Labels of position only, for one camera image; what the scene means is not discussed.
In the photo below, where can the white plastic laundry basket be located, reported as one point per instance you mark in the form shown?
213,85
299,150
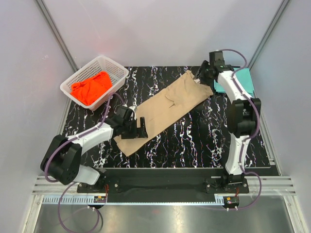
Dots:
117,73

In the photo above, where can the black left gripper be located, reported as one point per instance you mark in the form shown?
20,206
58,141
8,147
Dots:
138,132

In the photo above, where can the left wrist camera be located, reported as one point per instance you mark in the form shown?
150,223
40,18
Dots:
134,110

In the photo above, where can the beige t shirt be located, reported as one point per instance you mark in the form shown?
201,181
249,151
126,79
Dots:
165,108

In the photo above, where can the folded teal t shirt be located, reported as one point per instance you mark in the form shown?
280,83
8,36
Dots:
245,80

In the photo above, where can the white slotted cable duct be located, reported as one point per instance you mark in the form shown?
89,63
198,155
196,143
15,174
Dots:
135,200

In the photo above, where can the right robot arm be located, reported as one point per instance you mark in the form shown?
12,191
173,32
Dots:
243,119

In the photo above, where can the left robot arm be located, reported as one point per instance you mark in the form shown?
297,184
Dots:
62,161

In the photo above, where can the orange t shirt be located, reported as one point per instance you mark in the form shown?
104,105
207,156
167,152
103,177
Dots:
91,89

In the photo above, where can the aluminium frame rail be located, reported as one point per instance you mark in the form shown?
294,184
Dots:
271,186

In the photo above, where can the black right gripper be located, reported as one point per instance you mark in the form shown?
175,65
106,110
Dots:
199,74

